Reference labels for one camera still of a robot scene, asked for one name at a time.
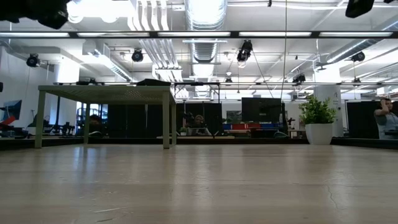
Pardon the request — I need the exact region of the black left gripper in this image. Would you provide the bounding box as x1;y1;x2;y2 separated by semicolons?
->
37;0;72;30

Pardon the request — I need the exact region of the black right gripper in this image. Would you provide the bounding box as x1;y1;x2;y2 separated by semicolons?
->
345;0;376;19

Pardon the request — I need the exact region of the black wavy square plate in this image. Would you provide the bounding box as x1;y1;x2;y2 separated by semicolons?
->
136;78;172;86

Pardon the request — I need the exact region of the black ceiling spotlight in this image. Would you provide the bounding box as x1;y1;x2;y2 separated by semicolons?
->
350;51;366;63
236;39;254;68
131;49;144;63
25;53;40;68
292;73;307;85

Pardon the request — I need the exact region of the white round column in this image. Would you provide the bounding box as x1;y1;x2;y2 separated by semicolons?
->
313;85;343;134

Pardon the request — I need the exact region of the black overhead light beam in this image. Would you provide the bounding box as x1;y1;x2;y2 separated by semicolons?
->
0;30;398;40

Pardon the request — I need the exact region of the blue screen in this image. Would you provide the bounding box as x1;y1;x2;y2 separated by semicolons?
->
1;99;23;122

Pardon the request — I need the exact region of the black partition panel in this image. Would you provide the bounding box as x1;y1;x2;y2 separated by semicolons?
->
346;101;382;139

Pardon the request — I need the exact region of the person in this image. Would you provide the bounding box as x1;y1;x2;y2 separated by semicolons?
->
88;114;104;138
374;98;398;140
186;114;212;137

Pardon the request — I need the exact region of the red bar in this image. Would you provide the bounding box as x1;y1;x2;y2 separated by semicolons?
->
0;115;16;128

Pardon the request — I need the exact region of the green plant in white pot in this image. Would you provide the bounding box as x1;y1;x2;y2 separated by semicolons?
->
298;95;338;146

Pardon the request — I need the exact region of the black monitor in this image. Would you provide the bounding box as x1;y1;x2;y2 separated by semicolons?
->
241;97;282;123

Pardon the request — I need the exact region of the blue storage bin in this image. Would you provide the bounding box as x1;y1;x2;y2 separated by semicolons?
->
260;122;282;131

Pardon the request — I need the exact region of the red storage bin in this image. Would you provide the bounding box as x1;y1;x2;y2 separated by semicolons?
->
231;123;261;131

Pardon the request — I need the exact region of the black device on rail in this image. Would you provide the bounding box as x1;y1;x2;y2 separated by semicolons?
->
76;77;105;86

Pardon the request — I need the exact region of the thin hanging wire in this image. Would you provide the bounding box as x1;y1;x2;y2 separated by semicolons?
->
280;0;289;100

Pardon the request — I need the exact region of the background horizontal rail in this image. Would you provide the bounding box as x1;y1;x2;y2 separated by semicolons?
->
52;81;398;86

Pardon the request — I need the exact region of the black partition wall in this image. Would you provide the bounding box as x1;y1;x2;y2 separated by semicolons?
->
107;102;223;138

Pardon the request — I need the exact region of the silver ventilation duct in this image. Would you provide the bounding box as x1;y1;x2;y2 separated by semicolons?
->
185;0;228;65

